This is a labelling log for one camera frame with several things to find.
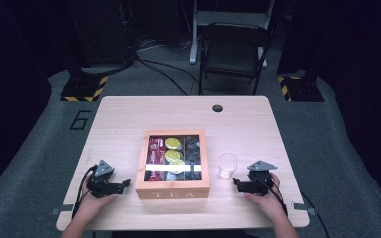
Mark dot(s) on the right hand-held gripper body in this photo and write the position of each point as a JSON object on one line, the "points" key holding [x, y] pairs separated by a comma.
{"points": [[261, 183]]}

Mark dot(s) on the person's left hand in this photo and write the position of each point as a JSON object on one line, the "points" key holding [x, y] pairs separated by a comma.
{"points": [[91, 205]]}

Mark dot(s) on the black tea packets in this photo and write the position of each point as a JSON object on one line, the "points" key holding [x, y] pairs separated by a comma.
{"points": [[192, 148]]}

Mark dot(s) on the clear plastic cup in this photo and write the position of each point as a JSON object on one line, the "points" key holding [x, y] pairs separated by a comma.
{"points": [[228, 165]]}

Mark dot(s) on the wooden tea box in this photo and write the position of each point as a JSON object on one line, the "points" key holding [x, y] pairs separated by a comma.
{"points": [[172, 191]]}

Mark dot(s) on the white desk frame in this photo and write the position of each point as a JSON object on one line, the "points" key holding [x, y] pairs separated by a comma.
{"points": [[231, 17]]}

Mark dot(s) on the person's right hand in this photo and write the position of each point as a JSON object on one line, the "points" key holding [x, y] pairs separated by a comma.
{"points": [[271, 205]]}

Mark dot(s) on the striped black stand base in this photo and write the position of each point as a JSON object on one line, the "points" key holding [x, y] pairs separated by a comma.
{"points": [[302, 89], [82, 89]]}

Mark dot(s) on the black folding chair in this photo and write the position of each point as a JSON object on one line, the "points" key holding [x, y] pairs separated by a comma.
{"points": [[233, 54]]}

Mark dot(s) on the black cabinet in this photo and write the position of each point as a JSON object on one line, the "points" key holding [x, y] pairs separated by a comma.
{"points": [[105, 33]]}

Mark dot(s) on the yellow-green round capsule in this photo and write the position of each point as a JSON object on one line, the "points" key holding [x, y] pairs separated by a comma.
{"points": [[172, 155], [177, 162], [172, 143]]}

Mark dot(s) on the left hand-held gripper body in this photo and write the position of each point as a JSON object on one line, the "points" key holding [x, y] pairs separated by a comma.
{"points": [[101, 186]]}

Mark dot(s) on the grey table edge clamp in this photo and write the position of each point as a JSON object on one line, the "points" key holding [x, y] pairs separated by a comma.
{"points": [[63, 209], [302, 207]]}

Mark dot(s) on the red tea packets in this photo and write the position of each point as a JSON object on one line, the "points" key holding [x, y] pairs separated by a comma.
{"points": [[155, 152]]}

